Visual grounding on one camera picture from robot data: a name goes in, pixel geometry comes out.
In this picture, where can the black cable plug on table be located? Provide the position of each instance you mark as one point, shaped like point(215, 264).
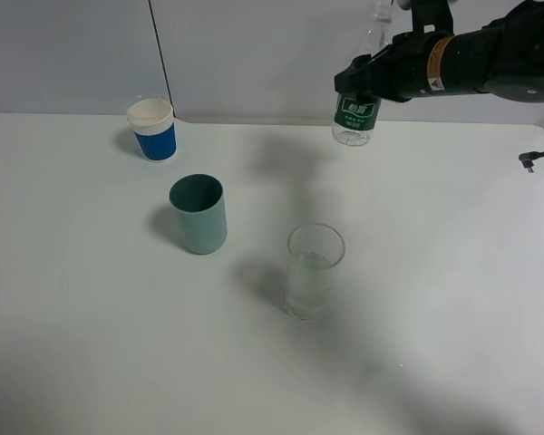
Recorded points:
point(527, 159)

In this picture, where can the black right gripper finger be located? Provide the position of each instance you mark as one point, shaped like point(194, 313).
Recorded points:
point(358, 77)

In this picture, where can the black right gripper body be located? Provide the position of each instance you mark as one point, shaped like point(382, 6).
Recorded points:
point(398, 72)

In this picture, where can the blue paper cup white lid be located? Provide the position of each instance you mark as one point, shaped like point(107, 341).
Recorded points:
point(152, 120)

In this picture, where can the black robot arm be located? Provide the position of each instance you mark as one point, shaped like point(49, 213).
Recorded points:
point(504, 58)

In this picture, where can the clear bottle green label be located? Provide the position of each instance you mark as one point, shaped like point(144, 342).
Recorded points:
point(353, 123)

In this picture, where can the teal green plastic cup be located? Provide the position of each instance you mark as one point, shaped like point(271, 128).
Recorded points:
point(199, 203)

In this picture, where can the clear drinking glass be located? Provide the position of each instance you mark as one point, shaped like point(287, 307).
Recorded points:
point(314, 249)

